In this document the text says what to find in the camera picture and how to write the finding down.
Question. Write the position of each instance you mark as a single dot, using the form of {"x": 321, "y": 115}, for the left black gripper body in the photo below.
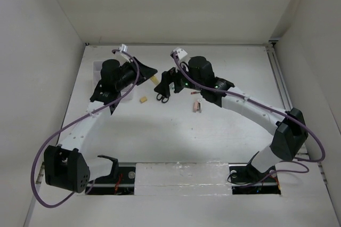
{"x": 128, "y": 75}

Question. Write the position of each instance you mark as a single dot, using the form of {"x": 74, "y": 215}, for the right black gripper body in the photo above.
{"x": 184, "y": 83}

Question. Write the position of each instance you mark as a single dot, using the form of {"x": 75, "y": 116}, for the yellow highlighter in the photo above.
{"x": 154, "y": 80}

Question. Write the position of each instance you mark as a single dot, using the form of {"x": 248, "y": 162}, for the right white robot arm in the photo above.
{"x": 284, "y": 126}

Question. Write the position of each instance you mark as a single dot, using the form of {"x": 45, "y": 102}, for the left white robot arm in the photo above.
{"x": 65, "y": 165}

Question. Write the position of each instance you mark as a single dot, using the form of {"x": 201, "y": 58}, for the white compartment organizer box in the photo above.
{"x": 97, "y": 66}

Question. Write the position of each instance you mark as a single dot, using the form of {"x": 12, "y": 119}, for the yellow eraser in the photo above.
{"x": 143, "y": 99}

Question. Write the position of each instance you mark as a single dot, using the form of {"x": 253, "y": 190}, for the black handled scissors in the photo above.
{"x": 162, "y": 98}

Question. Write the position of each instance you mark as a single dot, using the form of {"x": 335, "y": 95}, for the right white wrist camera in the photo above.
{"x": 178, "y": 54}

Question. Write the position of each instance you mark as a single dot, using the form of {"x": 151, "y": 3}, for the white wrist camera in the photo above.
{"x": 178, "y": 54}
{"x": 122, "y": 53}

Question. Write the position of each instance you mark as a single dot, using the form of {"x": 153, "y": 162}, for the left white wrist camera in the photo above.
{"x": 122, "y": 53}

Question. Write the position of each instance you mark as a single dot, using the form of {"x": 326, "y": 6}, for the aluminium rail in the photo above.
{"x": 278, "y": 76}

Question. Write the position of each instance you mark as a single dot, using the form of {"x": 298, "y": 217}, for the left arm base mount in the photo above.
{"x": 121, "y": 183}

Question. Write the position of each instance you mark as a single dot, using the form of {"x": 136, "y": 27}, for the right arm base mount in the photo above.
{"x": 243, "y": 184}

